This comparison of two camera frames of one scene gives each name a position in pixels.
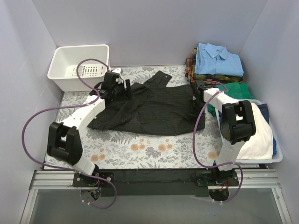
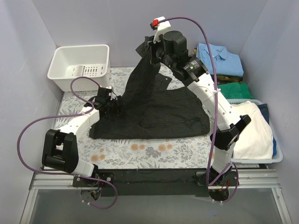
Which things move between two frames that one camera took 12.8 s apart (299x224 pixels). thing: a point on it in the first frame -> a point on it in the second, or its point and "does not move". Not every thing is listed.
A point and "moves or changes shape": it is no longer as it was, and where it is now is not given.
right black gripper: (195, 94) -> (152, 52)
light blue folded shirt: (213, 59) does not move
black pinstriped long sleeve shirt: (152, 109) moves or changes shape
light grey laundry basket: (279, 154) does not move
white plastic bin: (63, 69) does not move
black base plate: (151, 182) does not move
